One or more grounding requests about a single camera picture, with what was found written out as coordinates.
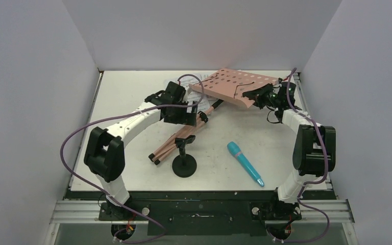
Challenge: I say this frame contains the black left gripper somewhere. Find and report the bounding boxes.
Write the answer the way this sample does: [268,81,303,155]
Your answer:
[164,100,197,127]

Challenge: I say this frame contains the pink perforated music stand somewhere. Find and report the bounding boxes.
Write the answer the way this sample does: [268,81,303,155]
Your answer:
[149,68,282,165]

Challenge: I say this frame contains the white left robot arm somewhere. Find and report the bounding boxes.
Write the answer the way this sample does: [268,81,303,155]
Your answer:
[83,82,199,220]

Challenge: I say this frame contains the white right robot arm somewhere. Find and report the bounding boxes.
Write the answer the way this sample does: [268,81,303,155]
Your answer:
[242,81,336,219]

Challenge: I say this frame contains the white sheet music paper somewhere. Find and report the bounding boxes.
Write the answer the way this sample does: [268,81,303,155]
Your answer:
[176,73,211,111]

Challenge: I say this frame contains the turquoise toy microphone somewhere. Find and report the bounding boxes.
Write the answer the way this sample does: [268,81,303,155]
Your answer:
[227,141,265,187]

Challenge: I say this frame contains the black microphone stand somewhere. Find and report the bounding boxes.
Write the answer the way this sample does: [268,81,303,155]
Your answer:
[172,135,197,178]

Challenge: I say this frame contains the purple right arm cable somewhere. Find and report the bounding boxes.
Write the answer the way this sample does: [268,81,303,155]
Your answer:
[266,67,331,244]

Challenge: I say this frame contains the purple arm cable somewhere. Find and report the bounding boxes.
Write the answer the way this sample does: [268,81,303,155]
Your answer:
[266,67,331,244]
[59,73,206,244]

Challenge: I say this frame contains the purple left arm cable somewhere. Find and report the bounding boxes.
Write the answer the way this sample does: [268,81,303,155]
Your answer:
[59,73,206,244]

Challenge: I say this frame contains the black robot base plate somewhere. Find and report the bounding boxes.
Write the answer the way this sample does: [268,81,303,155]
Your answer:
[64,190,337,237]

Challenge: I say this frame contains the aluminium frame rail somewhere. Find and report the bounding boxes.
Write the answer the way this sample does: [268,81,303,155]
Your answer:
[50,200,355,224]

